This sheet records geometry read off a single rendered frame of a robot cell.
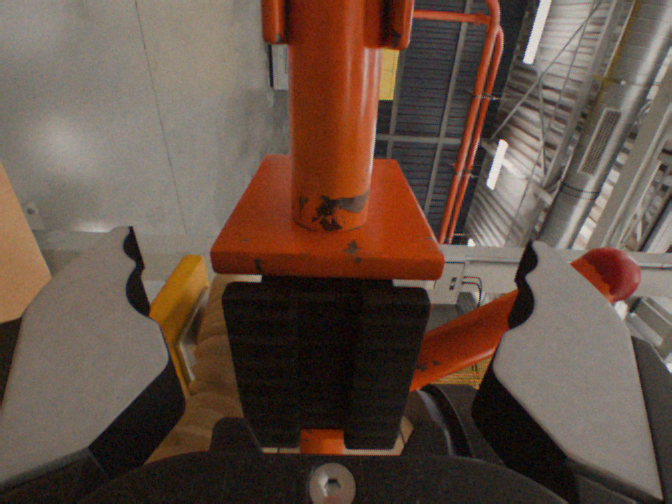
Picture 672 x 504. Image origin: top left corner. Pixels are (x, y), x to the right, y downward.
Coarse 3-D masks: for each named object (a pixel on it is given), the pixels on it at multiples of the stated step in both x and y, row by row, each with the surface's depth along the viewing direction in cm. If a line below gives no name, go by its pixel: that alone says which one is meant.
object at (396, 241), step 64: (256, 192) 11; (384, 192) 12; (256, 256) 8; (320, 256) 8; (384, 256) 8; (256, 320) 8; (320, 320) 9; (384, 320) 8; (256, 384) 9; (320, 384) 11; (384, 384) 10; (384, 448) 11
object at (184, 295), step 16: (192, 256) 30; (176, 272) 27; (192, 272) 28; (176, 288) 26; (192, 288) 27; (208, 288) 30; (160, 304) 24; (176, 304) 25; (192, 304) 28; (160, 320) 23; (176, 320) 25; (192, 320) 26; (176, 336) 25; (192, 336) 26; (176, 352) 25; (192, 352) 27; (176, 368) 25
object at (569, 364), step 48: (528, 288) 9; (576, 288) 9; (528, 336) 7; (576, 336) 7; (624, 336) 7; (480, 384) 7; (528, 384) 6; (576, 384) 6; (624, 384) 6; (480, 432) 7; (528, 432) 6; (576, 432) 5; (624, 432) 5; (624, 480) 5
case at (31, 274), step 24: (0, 168) 30; (0, 192) 31; (0, 216) 31; (24, 216) 33; (0, 240) 31; (24, 240) 34; (0, 264) 31; (24, 264) 34; (0, 288) 31; (24, 288) 34; (0, 312) 31
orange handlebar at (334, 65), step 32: (288, 0) 7; (320, 0) 6; (352, 0) 6; (384, 0) 7; (288, 32) 7; (320, 32) 7; (352, 32) 7; (384, 32) 7; (288, 64) 8; (320, 64) 7; (352, 64) 7; (320, 96) 7; (352, 96) 7; (320, 128) 8; (352, 128) 8; (320, 160) 8; (352, 160) 8; (320, 192) 8; (352, 192) 9; (320, 224) 9; (352, 224) 9; (320, 448) 15
